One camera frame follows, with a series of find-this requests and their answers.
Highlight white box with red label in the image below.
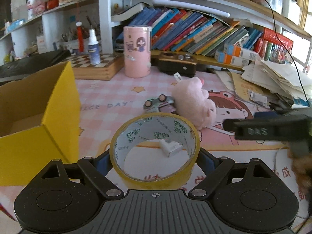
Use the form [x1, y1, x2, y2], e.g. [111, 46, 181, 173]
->
[36, 35, 47, 53]

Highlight orange and white carton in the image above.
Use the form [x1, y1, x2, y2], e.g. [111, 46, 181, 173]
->
[215, 51, 251, 66]
[224, 43, 259, 60]

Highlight yellow cardboard box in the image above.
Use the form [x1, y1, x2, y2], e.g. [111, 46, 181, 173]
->
[0, 61, 82, 187]

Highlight colourful pen pack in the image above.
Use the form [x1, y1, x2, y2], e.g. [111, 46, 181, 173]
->
[264, 41, 294, 62]

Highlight blue tissue pack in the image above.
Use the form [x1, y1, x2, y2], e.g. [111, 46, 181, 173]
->
[7, 19, 25, 32]

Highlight black electronic keyboard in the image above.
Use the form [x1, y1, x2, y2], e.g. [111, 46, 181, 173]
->
[0, 49, 71, 78]

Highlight yellow tape roll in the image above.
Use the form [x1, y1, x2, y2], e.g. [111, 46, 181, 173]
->
[109, 113, 201, 189]

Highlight thick red book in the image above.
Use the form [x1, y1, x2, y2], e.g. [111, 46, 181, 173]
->
[261, 27, 294, 51]

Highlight red tassel ornament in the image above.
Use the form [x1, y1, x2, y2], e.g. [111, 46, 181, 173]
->
[76, 21, 85, 52]

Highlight person's right hand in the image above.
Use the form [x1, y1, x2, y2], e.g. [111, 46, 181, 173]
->
[291, 156, 312, 200]

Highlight white bookshelf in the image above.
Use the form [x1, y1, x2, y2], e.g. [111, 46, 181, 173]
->
[0, 0, 312, 74]

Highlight white storage bins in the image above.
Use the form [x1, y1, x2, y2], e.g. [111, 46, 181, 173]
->
[253, 0, 301, 20]

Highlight white pen cup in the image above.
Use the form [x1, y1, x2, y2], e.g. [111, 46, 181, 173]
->
[60, 40, 81, 51]

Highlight black cable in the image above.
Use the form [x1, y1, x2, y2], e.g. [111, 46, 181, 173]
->
[252, 0, 310, 103]

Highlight white spray bottle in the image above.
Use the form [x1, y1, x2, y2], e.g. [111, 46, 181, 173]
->
[88, 29, 101, 65]

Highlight stack of loose papers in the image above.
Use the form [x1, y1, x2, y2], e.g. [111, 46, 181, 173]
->
[241, 58, 312, 108]

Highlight dark brown wooden box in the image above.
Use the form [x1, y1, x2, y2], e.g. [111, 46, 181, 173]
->
[157, 52, 197, 76]

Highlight row of leaning books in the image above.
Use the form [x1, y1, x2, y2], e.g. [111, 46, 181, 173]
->
[116, 7, 264, 56]

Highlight small green toy car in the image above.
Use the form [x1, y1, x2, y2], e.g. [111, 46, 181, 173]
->
[143, 94, 175, 114]

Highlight brown paper folder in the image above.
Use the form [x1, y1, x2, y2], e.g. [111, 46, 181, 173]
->
[231, 72, 277, 103]

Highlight wooden chessboard box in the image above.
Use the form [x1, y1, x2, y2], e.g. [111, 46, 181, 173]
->
[57, 53, 125, 81]

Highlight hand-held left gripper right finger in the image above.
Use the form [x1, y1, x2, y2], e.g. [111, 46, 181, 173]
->
[188, 149, 272, 199]

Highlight white charger cube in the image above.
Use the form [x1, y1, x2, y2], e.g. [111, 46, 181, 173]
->
[160, 139, 184, 157]

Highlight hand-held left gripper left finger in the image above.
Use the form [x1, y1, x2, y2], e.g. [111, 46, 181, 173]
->
[41, 150, 125, 199]

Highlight white orange-bordered desk mat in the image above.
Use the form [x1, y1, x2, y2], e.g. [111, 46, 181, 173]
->
[105, 143, 312, 221]

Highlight small white packet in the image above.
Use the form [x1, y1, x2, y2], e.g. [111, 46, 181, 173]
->
[248, 90, 269, 106]

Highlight white lotion bottle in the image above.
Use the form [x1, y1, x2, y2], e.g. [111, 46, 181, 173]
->
[27, 0, 36, 20]

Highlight pink plush pig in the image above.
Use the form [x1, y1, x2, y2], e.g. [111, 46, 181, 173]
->
[171, 72, 217, 131]

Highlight pink gift box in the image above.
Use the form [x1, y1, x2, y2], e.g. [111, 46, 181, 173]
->
[34, 0, 47, 15]

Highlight white cable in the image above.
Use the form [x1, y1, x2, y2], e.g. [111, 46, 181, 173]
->
[272, 147, 289, 176]

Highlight pink cylinder container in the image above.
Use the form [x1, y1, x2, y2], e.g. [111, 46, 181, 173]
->
[122, 25, 152, 78]

